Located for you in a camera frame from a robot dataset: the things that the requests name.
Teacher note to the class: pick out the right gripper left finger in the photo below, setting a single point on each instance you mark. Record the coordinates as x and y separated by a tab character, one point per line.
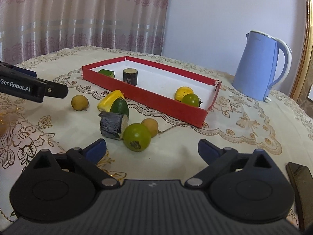
83	162

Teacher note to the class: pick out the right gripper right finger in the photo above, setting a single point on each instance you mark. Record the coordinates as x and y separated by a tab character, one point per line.
219	163

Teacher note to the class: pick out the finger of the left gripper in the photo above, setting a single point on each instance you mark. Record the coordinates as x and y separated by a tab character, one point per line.
55	90
15	68

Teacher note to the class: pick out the tan longan fruit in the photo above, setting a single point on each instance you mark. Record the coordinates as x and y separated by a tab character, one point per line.
152	125
79	102

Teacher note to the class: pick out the dark sugarcane chunk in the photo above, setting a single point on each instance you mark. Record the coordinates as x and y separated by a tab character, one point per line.
130	76
113	125

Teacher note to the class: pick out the yellow starfruit piece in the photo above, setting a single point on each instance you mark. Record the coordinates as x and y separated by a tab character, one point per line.
181	92
106	103

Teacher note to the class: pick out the green round tomato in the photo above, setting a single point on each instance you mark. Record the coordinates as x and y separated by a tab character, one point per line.
192	99
137	137

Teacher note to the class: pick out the green cucumber chunk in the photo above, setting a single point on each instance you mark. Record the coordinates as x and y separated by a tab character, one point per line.
109	73

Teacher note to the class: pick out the dark green avocado-like fruit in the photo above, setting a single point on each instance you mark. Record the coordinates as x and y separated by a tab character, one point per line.
119	108

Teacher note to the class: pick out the pink floral curtain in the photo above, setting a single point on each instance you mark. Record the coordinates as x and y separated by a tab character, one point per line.
30	28

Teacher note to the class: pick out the red shallow box tray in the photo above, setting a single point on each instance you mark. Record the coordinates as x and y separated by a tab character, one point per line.
156	86

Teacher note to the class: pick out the dark smartphone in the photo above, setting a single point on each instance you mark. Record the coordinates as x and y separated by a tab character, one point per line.
301	181

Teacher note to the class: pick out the blue electric kettle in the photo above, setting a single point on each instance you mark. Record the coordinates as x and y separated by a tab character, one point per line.
256	70

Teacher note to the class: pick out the gold framed padded headboard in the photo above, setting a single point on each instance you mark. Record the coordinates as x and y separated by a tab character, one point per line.
302	86

